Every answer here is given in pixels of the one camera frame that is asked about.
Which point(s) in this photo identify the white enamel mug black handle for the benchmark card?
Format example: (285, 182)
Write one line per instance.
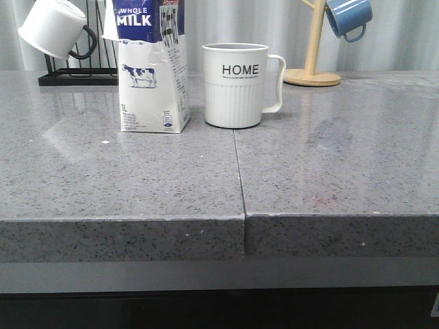
(110, 28)

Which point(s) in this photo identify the blue enamel mug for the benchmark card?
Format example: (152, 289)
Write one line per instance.
(347, 15)

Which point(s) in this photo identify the black wire mug rack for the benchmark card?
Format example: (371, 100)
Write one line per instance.
(100, 69)

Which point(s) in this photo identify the blue white milk carton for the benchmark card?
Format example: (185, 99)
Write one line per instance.
(152, 66)

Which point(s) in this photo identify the tilted white enamel mug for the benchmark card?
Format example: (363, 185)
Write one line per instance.
(54, 27)

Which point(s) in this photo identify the white HOME ribbed cup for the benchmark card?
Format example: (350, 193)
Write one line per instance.
(234, 82)

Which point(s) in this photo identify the wooden mug tree stand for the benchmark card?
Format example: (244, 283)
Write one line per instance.
(309, 76)

